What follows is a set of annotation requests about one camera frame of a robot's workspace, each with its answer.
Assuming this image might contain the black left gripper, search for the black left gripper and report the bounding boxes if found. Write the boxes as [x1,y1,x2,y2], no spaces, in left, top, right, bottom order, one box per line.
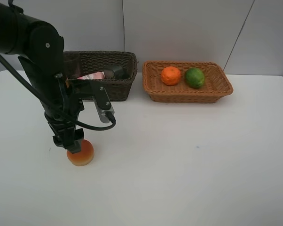
[44,77,86,154]

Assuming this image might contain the round bread bun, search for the round bread bun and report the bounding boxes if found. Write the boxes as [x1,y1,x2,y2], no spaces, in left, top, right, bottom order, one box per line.
[67,139,94,166]

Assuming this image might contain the pink lotion bottle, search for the pink lotion bottle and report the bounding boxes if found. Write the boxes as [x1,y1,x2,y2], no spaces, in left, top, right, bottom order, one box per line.
[77,72,105,80]

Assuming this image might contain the translucent purple plastic cup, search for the translucent purple plastic cup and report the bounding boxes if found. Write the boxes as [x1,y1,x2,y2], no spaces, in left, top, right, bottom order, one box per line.
[63,54,81,79]

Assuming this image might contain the dark green pump bottle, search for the dark green pump bottle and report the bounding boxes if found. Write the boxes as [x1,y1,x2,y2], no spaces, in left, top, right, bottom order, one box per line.
[103,65,129,80]

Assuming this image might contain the orange tangerine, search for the orange tangerine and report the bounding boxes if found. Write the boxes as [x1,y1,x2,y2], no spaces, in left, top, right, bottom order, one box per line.
[161,66,181,86]

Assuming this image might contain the green lime fruit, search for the green lime fruit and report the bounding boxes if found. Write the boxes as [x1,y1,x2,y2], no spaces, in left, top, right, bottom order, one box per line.
[184,67,205,89]

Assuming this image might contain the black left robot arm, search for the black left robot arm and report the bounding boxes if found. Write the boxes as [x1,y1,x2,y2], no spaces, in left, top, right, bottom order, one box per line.
[0,0,84,153]

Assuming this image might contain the dark brown wicker basket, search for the dark brown wicker basket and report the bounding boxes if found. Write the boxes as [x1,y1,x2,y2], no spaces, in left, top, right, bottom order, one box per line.
[61,50,138,102]

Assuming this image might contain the light orange wicker basket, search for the light orange wicker basket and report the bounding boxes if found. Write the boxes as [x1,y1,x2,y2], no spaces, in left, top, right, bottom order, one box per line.
[142,61,233,103]

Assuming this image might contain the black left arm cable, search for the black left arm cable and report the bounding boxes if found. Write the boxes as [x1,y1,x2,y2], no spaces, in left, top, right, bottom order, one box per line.
[0,48,117,131]

